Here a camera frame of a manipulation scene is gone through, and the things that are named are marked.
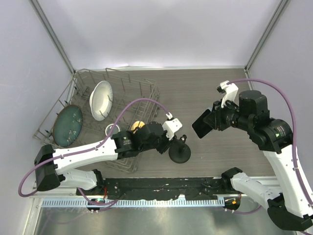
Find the black smartphone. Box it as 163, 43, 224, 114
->
192, 108, 213, 139

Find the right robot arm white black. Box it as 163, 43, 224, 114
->
202, 91, 313, 232

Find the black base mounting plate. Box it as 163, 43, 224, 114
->
75, 176, 242, 201

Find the grey wire dish rack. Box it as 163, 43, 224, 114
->
32, 68, 162, 172

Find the teal plate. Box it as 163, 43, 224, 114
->
52, 105, 83, 147

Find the black phone stand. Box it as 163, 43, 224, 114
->
169, 135, 191, 164

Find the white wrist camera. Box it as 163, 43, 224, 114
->
162, 113, 182, 140
217, 80, 238, 108

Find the white slotted cable duct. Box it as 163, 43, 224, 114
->
42, 197, 224, 208

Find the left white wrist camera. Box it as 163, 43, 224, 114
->
162, 113, 182, 140

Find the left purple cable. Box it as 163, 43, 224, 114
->
18, 98, 173, 211

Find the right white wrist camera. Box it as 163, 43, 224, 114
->
217, 80, 238, 108

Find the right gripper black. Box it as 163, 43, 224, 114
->
204, 97, 253, 131

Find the white plate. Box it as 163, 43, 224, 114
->
89, 81, 113, 121

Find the yellow cup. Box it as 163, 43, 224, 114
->
130, 121, 145, 133

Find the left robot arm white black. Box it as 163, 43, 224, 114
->
34, 119, 182, 195

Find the dark grey mug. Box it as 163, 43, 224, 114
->
105, 123, 121, 136

